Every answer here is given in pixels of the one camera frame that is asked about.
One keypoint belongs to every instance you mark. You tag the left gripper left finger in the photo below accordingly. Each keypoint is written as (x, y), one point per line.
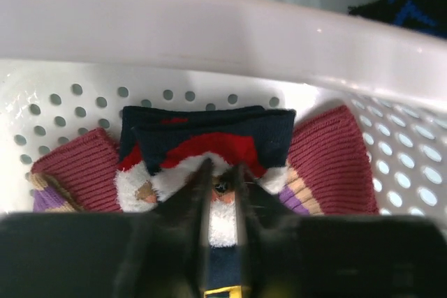
(157, 253)

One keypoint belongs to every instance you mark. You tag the white laundry basket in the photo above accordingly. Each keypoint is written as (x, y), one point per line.
(68, 66)

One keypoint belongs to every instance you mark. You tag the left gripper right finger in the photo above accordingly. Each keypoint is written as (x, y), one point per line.
(284, 254)

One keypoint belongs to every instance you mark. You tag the navy santa sock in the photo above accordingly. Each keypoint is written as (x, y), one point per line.
(172, 153)
(134, 191)

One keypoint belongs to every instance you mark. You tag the beige maroon striped sock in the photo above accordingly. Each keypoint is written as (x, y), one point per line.
(85, 168)

